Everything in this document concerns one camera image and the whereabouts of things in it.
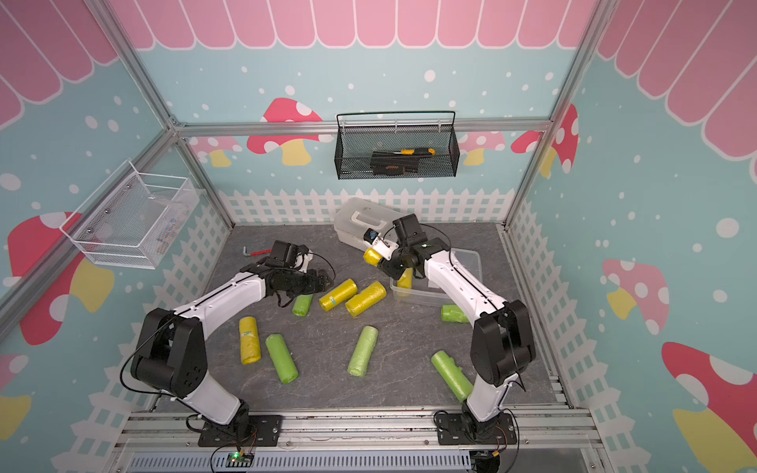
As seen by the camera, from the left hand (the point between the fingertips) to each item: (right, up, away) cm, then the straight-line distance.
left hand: (322, 289), depth 90 cm
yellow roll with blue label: (+16, +10, -8) cm, 20 cm away
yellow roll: (+13, -4, +4) cm, 14 cm away
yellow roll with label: (+5, -2, +6) cm, 8 cm away
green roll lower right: (+39, -23, -9) cm, 46 cm away
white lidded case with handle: (+8, +25, +16) cm, 30 cm away
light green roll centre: (+13, -17, -5) cm, 23 cm away
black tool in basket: (+22, +38, -2) cm, 44 cm away
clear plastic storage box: (+33, -2, +11) cm, 35 cm away
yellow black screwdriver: (+27, +43, +1) cm, 51 cm away
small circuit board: (-16, -40, -18) cm, 47 cm away
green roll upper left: (-6, -5, +1) cm, 8 cm away
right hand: (+20, +9, -3) cm, 22 cm away
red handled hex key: (-34, +11, +22) cm, 42 cm away
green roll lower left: (-10, -19, -6) cm, 22 cm away
